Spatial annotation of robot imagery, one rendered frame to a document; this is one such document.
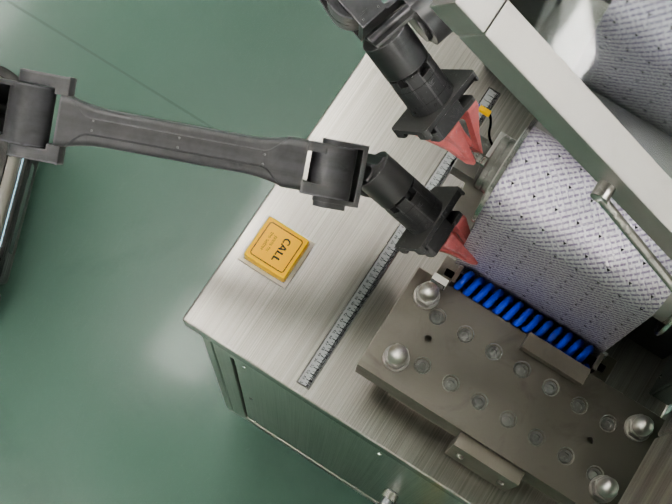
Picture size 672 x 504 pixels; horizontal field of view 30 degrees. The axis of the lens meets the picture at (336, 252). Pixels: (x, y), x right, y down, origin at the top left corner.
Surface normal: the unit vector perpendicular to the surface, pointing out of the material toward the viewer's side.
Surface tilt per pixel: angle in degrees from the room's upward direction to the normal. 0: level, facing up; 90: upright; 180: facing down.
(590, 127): 34
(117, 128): 22
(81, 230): 0
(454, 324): 0
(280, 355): 0
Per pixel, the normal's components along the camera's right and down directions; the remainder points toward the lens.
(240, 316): 0.04, -0.25
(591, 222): -0.18, 0.08
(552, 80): 0.51, 0.08
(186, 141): 0.05, 0.11
